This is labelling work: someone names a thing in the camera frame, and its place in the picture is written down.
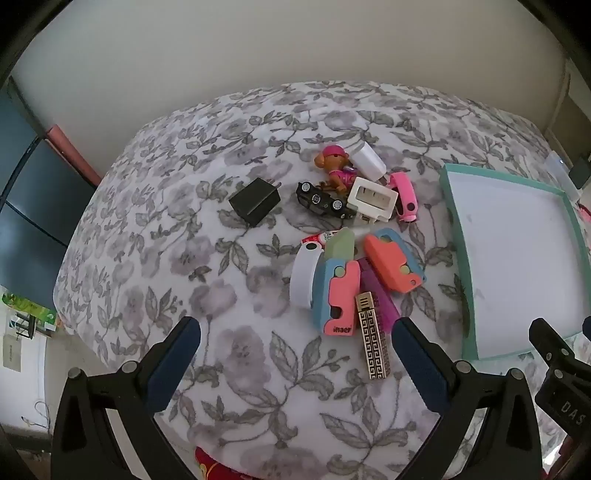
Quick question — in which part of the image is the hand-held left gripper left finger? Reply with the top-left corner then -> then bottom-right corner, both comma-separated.
52,316 -> 201,480

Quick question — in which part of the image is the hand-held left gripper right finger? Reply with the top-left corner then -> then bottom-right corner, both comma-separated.
392,316 -> 541,480

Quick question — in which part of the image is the gold patterned lighter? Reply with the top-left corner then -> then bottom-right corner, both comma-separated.
355,292 -> 394,381

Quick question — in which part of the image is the teal box tray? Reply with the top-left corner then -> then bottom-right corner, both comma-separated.
438,164 -> 590,361

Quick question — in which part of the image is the blue and pink utility knife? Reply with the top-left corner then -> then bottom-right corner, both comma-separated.
310,256 -> 362,337

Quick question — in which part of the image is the orange and blue utility knife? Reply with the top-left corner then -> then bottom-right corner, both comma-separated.
363,227 -> 426,292

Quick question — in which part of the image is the pale green eraser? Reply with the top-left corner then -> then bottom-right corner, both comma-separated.
323,227 -> 355,271

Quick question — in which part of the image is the white curved band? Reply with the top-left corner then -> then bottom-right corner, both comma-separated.
290,243 -> 321,309

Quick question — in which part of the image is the red and white tube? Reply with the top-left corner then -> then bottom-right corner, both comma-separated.
301,230 -> 341,245

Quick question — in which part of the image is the pink toy car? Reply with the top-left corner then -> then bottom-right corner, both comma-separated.
387,172 -> 420,223

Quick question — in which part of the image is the white plug adapter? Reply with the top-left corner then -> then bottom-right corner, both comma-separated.
347,178 -> 400,227

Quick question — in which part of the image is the black wall charger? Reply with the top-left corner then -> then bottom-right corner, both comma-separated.
228,178 -> 282,228

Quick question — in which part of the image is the black toy car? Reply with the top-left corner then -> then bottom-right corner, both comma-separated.
295,181 -> 356,219

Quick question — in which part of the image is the white wall charger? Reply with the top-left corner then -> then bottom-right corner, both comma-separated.
353,142 -> 387,182

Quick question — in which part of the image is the brown toy dog figure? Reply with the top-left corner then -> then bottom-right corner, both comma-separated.
314,145 -> 357,195

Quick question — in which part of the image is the red cloth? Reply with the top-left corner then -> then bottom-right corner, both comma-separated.
194,445 -> 260,480

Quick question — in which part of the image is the floral blanket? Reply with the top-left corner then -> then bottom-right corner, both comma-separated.
53,82 -> 591,480

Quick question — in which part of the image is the clear plastic container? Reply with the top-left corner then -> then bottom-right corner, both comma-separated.
545,150 -> 583,202

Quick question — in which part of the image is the small black device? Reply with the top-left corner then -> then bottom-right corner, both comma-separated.
569,157 -> 591,188

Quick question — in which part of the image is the green packet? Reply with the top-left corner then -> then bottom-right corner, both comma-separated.
0,291 -> 58,334

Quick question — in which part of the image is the dark cabinet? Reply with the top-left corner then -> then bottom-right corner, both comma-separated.
0,76 -> 100,319

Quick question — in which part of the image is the pink board edge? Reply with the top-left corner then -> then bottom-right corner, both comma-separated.
46,126 -> 103,186

